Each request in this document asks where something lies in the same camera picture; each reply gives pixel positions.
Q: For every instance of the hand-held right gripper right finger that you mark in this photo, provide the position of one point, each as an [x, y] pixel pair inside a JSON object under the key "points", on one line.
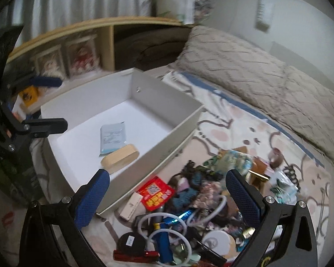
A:
{"points": [[243, 197]]}

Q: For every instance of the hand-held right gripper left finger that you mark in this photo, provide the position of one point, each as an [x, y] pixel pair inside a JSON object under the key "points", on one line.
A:
{"points": [[91, 197]]}

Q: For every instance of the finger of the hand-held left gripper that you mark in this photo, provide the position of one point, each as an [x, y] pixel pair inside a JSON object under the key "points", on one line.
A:
{"points": [[48, 82], [50, 126]]}

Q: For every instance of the white storage box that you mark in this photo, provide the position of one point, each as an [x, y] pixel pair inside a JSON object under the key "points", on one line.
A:
{"points": [[80, 150]]}

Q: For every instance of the beige oblong case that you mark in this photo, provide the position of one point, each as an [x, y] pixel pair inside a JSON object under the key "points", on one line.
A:
{"points": [[119, 155]]}

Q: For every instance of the black round tin white label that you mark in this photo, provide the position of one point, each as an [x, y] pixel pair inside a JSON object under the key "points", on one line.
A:
{"points": [[132, 242]]}

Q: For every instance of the white blue pouch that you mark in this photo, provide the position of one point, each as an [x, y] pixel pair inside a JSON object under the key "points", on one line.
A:
{"points": [[112, 138]]}

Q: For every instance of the display case white doll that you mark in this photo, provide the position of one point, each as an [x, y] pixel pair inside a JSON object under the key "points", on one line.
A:
{"points": [[48, 64]]}

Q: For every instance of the yellow packet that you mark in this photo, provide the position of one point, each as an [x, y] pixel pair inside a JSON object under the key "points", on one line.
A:
{"points": [[30, 94]]}

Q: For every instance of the brown box gold trim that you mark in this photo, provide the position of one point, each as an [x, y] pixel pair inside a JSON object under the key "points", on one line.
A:
{"points": [[260, 172]]}

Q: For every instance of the pink sequin pouch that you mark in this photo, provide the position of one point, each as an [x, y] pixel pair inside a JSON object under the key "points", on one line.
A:
{"points": [[208, 197]]}

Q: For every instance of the small white carton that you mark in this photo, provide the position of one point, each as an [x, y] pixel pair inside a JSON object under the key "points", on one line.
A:
{"points": [[130, 207]]}

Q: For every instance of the patterned foil bag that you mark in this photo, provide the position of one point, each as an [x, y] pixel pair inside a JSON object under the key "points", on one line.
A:
{"points": [[233, 158]]}

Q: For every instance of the clear bag of packets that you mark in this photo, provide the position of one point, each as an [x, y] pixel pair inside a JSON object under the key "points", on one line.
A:
{"points": [[284, 187]]}

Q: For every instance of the display case red doll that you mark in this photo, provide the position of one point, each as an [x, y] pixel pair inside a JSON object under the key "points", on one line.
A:
{"points": [[82, 57]]}

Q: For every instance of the white round device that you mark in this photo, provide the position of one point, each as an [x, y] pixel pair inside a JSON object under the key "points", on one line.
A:
{"points": [[217, 242]]}

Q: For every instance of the small brown cup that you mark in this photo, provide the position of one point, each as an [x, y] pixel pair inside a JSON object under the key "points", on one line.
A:
{"points": [[277, 157]]}

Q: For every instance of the dark knitted scrunchies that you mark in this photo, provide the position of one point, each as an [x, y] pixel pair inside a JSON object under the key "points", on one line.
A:
{"points": [[194, 176]]}

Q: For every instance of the red printed snack packet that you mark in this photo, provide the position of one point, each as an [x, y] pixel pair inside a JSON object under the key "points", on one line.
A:
{"points": [[156, 194]]}

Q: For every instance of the wooden shelf unit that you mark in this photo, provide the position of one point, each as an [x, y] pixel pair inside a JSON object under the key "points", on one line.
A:
{"points": [[105, 44]]}

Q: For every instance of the red metallic tube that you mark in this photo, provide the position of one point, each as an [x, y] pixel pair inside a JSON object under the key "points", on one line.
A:
{"points": [[136, 255]]}

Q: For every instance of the grey white curtain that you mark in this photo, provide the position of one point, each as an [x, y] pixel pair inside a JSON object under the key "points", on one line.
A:
{"points": [[86, 2]]}

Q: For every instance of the brown comforter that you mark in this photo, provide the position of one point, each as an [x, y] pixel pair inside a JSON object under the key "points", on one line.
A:
{"points": [[153, 47]]}

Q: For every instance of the textured beige pillow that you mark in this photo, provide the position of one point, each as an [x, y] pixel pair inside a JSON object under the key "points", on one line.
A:
{"points": [[231, 61], [314, 108]]}

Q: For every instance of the grey headboard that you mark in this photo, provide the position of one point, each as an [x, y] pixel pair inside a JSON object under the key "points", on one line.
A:
{"points": [[303, 58]]}

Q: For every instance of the clear bag of trinkets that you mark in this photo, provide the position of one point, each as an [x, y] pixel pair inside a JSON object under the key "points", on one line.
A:
{"points": [[203, 5]]}

